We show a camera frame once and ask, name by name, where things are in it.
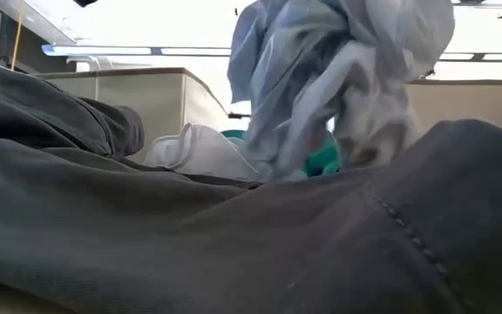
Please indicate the beige fabric storage bin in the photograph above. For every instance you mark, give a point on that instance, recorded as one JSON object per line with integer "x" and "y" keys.
{"x": 146, "y": 100}
{"x": 464, "y": 104}

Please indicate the ceiling rail fixture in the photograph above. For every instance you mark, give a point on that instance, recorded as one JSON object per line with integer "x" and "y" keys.
{"x": 479, "y": 4}

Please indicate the dark grey garment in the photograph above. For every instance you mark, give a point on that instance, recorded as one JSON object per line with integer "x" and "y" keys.
{"x": 451, "y": 196}

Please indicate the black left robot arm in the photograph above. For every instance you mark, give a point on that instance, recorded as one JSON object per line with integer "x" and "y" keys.
{"x": 85, "y": 2}

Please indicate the white garment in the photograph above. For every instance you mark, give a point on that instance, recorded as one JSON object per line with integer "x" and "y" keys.
{"x": 203, "y": 152}

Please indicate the long linear ceiling light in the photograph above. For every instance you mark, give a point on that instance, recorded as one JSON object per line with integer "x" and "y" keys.
{"x": 146, "y": 51}

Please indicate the grey desk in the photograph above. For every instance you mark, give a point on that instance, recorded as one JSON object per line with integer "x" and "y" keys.
{"x": 37, "y": 19}

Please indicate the pale blue garment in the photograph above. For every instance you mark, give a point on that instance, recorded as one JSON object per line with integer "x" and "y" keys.
{"x": 299, "y": 87}

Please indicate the teal green garment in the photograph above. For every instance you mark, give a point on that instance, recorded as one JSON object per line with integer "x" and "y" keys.
{"x": 320, "y": 161}

